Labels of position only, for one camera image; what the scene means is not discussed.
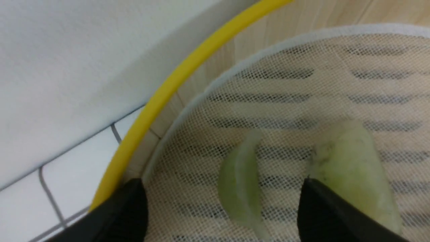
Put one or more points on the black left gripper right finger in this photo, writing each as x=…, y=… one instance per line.
x=323, y=216

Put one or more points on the white mesh steamer liner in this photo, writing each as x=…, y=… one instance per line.
x=291, y=92

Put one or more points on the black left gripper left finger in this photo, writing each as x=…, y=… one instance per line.
x=121, y=218

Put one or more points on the bamboo steamer basket yellow rim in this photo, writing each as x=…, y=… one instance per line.
x=261, y=26

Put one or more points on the green dumpling in steamer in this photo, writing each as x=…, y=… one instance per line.
x=238, y=186
x=346, y=160

